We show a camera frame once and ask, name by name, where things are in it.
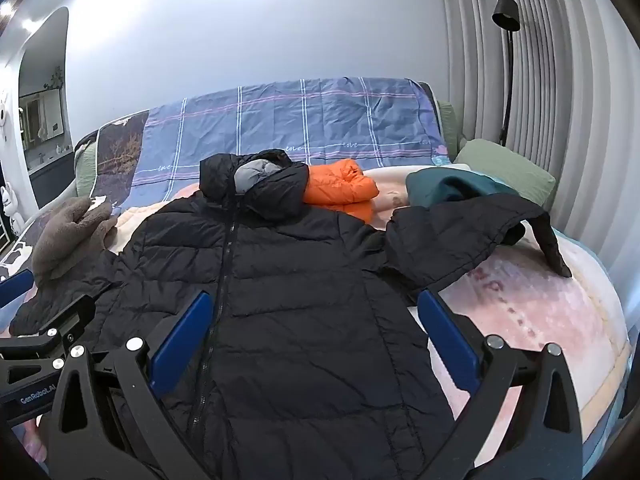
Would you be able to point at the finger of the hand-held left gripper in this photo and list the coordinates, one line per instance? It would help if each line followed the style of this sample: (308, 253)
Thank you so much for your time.
(15, 286)
(65, 321)

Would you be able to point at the grey-brown fleece garment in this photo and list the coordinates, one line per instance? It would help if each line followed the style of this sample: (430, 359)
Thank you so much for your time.
(65, 235)

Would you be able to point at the grey pleated curtain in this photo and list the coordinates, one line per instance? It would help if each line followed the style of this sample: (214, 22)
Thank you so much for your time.
(550, 110)

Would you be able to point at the person's left hand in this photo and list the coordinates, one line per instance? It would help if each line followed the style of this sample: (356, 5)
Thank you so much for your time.
(31, 442)

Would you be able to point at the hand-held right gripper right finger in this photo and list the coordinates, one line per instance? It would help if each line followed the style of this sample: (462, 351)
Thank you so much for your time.
(447, 342)

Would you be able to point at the black floor lamp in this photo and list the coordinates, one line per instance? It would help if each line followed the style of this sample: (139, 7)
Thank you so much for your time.
(505, 15)

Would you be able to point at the large green pillow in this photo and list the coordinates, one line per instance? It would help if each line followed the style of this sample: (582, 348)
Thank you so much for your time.
(505, 170)

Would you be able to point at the white cat figurine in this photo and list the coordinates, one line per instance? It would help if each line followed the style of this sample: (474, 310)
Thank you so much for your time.
(11, 207)

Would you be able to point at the blue plaid pillow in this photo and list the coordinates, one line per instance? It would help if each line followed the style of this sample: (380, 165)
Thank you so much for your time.
(300, 120)

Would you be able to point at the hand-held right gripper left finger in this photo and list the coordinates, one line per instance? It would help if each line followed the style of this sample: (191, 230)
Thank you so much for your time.
(182, 335)

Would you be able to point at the arched wall mirror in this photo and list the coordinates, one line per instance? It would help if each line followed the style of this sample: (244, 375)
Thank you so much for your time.
(42, 110)

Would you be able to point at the orange puffer jacket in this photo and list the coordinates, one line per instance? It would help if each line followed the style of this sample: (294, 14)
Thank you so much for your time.
(340, 185)

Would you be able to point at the teal jacket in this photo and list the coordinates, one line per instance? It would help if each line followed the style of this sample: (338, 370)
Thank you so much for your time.
(450, 187)

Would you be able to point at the black puffer jacket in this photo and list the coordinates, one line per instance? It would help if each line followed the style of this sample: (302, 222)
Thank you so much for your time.
(300, 310)

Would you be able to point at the dark tree print cloth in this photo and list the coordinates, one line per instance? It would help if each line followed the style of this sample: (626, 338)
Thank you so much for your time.
(117, 155)

